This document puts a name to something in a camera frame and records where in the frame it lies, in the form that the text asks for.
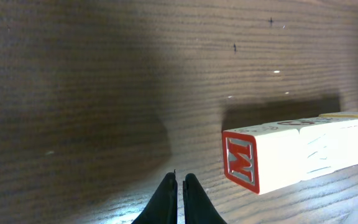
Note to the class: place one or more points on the plain white block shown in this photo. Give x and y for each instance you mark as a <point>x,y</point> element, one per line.
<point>262,158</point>

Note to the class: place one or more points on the yellow block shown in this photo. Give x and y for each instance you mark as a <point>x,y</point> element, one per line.
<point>289,146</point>

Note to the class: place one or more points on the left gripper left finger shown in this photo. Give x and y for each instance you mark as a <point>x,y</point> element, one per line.
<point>162,207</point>

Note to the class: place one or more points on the white block with pattern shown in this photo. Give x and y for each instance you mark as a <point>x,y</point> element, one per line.
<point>343,140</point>

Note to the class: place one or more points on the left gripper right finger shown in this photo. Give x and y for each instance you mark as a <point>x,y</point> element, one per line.
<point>197,205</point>

